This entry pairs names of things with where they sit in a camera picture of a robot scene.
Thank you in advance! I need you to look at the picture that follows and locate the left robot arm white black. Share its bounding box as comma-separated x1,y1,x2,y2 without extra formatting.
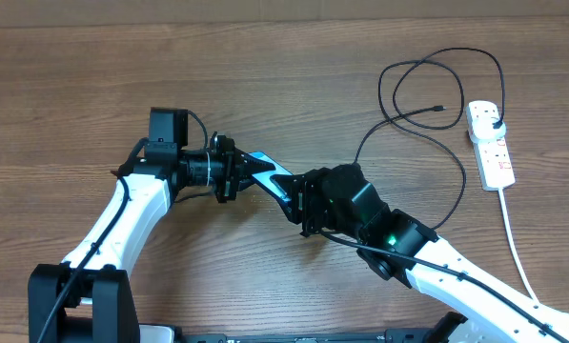
28,108,274,342

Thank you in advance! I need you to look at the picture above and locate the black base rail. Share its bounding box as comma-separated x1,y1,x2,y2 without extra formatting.
140,312,467,343

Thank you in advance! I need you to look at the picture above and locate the white power strip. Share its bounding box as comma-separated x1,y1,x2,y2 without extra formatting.
465,100,516,192

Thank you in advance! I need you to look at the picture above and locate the blue Galaxy smartphone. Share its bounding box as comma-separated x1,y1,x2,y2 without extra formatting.
249,151,292,215

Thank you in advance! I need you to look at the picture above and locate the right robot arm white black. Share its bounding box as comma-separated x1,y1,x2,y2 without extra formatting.
270,164,569,342

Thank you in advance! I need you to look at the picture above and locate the white power strip cord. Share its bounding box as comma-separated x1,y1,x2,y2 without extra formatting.
497,188,542,304

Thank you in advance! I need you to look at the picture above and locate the white charger plug adapter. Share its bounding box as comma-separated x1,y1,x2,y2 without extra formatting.
469,117,507,144

